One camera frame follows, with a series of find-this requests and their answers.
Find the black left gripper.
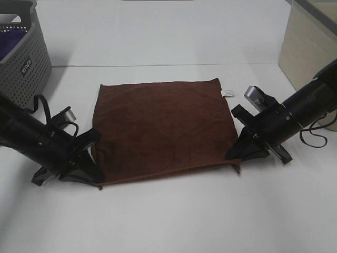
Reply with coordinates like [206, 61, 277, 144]
[31, 123, 104, 187]

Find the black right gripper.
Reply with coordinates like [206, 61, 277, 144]
[225, 103, 300, 164]

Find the brown towel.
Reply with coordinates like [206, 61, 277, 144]
[92, 79, 241, 185]

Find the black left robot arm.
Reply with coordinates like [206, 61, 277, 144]
[1, 94, 105, 187]

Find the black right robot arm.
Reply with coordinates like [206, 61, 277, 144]
[225, 61, 336, 164]

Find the grey perforated plastic basket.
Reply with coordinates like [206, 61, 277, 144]
[1, 1, 52, 108]

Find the beige plastic bin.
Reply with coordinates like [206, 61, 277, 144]
[278, 0, 337, 132]

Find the purple cloth in basket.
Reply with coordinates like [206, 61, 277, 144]
[0, 29, 26, 60]

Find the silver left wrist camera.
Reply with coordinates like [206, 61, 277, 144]
[52, 106, 76, 130]

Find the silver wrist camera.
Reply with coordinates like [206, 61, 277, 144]
[244, 86, 277, 112]
[52, 106, 76, 130]

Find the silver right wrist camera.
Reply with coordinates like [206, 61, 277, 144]
[244, 86, 277, 112]

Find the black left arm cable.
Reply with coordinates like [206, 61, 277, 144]
[31, 94, 80, 138]

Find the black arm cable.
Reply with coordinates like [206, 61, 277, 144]
[31, 94, 80, 138]
[299, 112, 330, 148]

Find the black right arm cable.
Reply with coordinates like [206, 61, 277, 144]
[299, 112, 330, 148]

